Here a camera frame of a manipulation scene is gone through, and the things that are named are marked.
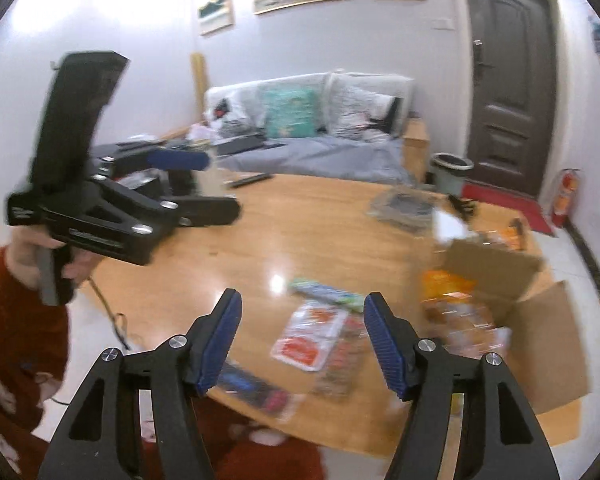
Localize white packet red label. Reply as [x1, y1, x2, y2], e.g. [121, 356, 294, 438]
[271, 299, 349, 372]

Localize white paper sheet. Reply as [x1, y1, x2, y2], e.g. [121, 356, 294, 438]
[432, 209, 474, 247]

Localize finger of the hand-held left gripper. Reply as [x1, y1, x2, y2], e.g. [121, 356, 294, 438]
[90, 142, 212, 177]
[94, 179, 242, 241]

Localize rolled bamboo mat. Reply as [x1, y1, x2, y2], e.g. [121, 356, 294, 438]
[189, 52, 209, 124]

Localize cardboard box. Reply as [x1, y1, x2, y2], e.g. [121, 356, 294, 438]
[419, 237, 592, 447]

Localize grey sofa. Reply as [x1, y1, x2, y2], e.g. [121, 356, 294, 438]
[200, 70, 417, 187]

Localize white black deer pillow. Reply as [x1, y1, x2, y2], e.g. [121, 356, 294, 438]
[329, 84, 406, 141]

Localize red door mat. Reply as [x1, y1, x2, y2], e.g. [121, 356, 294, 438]
[459, 182, 556, 236]

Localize black floor cable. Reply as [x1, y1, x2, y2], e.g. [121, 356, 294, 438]
[87, 275, 132, 352]

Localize black remote control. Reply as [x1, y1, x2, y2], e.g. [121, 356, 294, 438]
[229, 172, 272, 189]

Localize green blue candy strip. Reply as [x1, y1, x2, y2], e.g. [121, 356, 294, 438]
[287, 277, 366, 312]

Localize black door handle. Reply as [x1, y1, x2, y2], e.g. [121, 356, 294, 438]
[472, 38, 496, 82]

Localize glass ashtray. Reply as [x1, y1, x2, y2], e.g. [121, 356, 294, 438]
[368, 187, 439, 234]

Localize person's left forearm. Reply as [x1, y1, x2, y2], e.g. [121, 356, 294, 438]
[0, 247, 72, 434]

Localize small framed landscape painting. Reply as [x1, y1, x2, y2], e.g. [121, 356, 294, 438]
[197, 0, 236, 36]

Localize black tablet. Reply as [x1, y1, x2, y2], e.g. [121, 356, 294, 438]
[214, 132, 264, 156]

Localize orange snack packet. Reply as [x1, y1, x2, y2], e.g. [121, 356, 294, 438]
[419, 269, 482, 307]

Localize person's left hand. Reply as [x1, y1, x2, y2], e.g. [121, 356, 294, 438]
[7, 233, 99, 289]

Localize dark brown door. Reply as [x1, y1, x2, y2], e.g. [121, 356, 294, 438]
[462, 0, 562, 199]

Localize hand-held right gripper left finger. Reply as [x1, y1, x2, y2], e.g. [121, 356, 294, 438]
[37, 287, 243, 480]

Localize dark blue snack bar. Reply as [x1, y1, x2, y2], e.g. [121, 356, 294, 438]
[214, 361, 304, 422]

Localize grey trash bin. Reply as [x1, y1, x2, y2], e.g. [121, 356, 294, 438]
[428, 152, 475, 196]

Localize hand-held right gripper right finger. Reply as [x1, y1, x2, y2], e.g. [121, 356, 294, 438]
[363, 291, 563, 480]

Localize red fire extinguisher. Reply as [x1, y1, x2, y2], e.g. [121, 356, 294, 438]
[549, 167, 581, 229]

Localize teal tree pillow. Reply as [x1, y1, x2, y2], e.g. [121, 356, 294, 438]
[262, 84, 321, 139]

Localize white black tree pillow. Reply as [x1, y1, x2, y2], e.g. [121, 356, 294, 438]
[204, 97, 251, 127]

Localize black scissors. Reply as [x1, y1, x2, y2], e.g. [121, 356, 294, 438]
[447, 194, 476, 217]

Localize wooden sofa armrest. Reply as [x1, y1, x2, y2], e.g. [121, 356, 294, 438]
[402, 117, 430, 184]

